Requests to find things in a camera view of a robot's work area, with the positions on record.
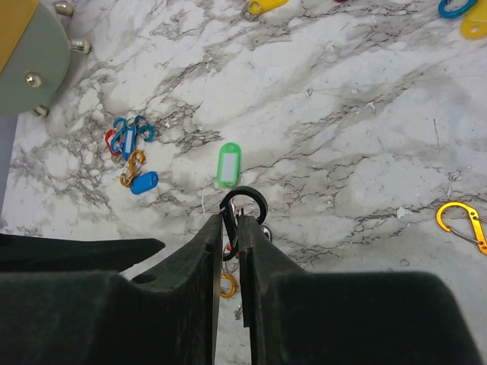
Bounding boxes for red tag key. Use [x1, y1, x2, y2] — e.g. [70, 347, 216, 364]
[105, 129, 123, 156]

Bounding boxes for blue tag key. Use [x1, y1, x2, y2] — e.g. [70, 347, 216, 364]
[121, 125, 137, 160]
[130, 171, 159, 195]

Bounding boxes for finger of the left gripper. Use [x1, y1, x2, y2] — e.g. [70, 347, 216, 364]
[1, 234, 165, 272]

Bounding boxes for black tag key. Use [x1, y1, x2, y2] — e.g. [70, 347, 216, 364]
[260, 224, 272, 242]

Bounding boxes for round pastel drawer cabinet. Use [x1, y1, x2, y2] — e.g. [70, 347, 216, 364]
[1, 1, 91, 117]

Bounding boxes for yellow tag key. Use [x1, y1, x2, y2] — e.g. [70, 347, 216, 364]
[240, 0, 288, 22]
[460, 1, 487, 39]

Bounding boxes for green tag key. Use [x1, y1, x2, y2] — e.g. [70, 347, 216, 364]
[216, 142, 241, 189]

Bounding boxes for black S carabiner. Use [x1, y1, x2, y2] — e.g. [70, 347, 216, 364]
[219, 186, 269, 262]

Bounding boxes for orange s carabiner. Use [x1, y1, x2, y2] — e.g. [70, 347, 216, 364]
[220, 273, 238, 299]
[435, 202, 486, 256]
[119, 150, 146, 187]

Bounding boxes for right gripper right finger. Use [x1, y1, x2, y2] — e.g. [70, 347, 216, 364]
[237, 215, 305, 364]

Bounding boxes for blue S carabiner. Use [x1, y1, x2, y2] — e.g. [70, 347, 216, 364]
[113, 117, 127, 144]
[438, 0, 478, 19]
[134, 115, 155, 142]

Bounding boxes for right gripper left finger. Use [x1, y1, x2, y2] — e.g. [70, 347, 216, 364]
[133, 214, 223, 364]

